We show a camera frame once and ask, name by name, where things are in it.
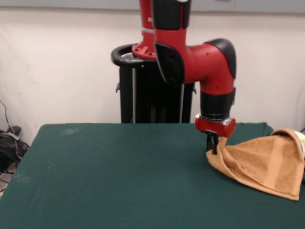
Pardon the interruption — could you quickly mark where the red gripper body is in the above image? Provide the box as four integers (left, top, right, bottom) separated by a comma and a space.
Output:
195, 114, 237, 139

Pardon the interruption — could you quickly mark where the orange-brown towel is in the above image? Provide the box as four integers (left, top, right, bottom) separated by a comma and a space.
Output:
205, 128, 305, 202

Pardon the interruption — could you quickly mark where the dark green table cloth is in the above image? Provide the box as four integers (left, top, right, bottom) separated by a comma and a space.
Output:
0, 123, 305, 229

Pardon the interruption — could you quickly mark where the small black power brick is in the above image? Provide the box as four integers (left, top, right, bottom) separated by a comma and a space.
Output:
7, 125, 22, 135

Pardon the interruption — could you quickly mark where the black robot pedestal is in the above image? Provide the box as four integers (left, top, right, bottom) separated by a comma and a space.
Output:
111, 43, 197, 124

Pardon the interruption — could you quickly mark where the black cable tangle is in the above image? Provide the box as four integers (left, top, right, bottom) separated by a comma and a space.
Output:
0, 100, 31, 194

